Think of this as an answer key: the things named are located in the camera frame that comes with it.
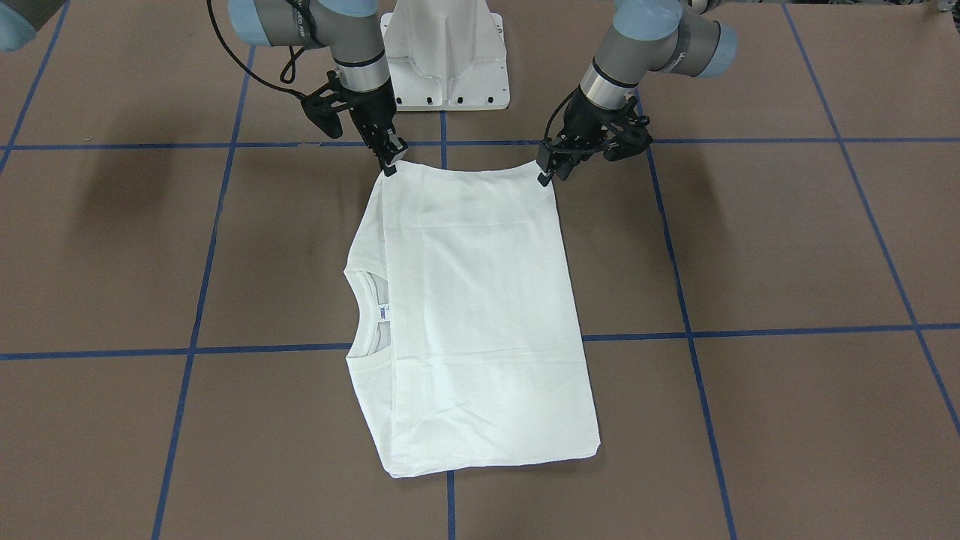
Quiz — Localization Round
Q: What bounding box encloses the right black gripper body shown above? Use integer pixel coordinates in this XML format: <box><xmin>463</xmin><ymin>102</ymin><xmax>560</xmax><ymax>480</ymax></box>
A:
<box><xmin>342</xmin><ymin>78</ymin><xmax>397</xmax><ymax>148</ymax></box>

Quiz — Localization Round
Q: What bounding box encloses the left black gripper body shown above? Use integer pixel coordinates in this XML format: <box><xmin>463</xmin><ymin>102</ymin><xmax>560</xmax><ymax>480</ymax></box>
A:
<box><xmin>558</xmin><ymin>88</ymin><xmax>628</xmax><ymax>154</ymax></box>

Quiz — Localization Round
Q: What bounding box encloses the white printed t-shirt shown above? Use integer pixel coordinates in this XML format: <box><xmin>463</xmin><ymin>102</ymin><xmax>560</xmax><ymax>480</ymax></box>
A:
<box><xmin>345</xmin><ymin>161</ymin><xmax>601</xmax><ymax>479</ymax></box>

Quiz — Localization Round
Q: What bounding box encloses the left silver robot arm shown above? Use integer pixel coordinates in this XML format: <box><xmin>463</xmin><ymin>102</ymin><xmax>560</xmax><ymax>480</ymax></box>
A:
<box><xmin>537</xmin><ymin>1</ymin><xmax>740</xmax><ymax>187</ymax></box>

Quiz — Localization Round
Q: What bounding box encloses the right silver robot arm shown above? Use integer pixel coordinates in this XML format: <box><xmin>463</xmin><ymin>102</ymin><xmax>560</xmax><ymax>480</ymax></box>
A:
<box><xmin>227</xmin><ymin>1</ymin><xmax>409</xmax><ymax>176</ymax></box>

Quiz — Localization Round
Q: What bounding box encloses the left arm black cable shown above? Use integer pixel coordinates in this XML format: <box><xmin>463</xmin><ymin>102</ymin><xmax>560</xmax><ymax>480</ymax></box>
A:
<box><xmin>541</xmin><ymin>93</ymin><xmax>643</xmax><ymax>151</ymax></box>

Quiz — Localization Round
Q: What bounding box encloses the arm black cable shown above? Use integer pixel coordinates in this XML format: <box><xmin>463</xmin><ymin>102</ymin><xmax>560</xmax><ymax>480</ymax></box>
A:
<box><xmin>205</xmin><ymin>0</ymin><xmax>316</xmax><ymax>100</ymax></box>
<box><xmin>541</xmin><ymin>93</ymin><xmax>643</xmax><ymax>151</ymax></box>

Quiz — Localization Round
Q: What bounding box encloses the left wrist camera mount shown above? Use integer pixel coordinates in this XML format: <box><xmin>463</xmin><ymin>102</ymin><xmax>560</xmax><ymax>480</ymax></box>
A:
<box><xmin>598</xmin><ymin>96</ymin><xmax>653</xmax><ymax>163</ymax></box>

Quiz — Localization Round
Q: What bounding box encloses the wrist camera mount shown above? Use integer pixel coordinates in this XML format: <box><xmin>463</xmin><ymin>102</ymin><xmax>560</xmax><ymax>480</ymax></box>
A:
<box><xmin>299</xmin><ymin>70</ymin><xmax>354</xmax><ymax>140</ymax></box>
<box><xmin>598</xmin><ymin>96</ymin><xmax>653</xmax><ymax>163</ymax></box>

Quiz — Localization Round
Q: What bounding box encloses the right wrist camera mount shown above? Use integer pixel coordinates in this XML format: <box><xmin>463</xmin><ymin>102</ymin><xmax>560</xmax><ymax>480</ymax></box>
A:
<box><xmin>299</xmin><ymin>70</ymin><xmax>354</xmax><ymax>140</ymax></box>

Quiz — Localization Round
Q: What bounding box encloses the white pedestal column base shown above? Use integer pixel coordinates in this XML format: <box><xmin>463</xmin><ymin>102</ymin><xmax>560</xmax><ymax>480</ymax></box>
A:
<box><xmin>379</xmin><ymin>1</ymin><xmax>511</xmax><ymax>112</ymax></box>

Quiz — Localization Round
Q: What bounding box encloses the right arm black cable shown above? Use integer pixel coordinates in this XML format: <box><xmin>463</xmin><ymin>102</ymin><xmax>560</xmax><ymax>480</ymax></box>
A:
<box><xmin>205</xmin><ymin>0</ymin><xmax>316</xmax><ymax>100</ymax></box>

